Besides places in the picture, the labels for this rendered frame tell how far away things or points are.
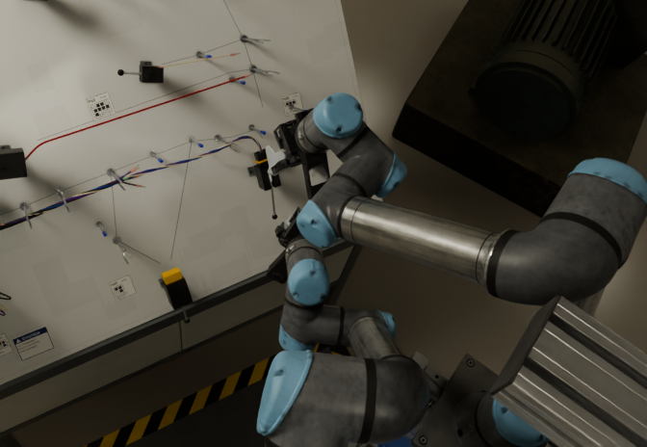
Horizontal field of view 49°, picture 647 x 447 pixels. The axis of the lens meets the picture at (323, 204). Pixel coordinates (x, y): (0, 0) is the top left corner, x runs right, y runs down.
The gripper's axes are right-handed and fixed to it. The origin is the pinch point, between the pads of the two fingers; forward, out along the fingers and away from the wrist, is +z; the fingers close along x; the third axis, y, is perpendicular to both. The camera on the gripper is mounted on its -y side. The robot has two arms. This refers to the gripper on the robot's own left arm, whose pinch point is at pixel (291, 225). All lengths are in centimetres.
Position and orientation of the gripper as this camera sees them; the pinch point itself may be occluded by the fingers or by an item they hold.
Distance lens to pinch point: 162.0
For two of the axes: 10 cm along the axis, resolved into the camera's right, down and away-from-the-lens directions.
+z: -1.1, -3.5, 9.3
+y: 5.5, -8.0, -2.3
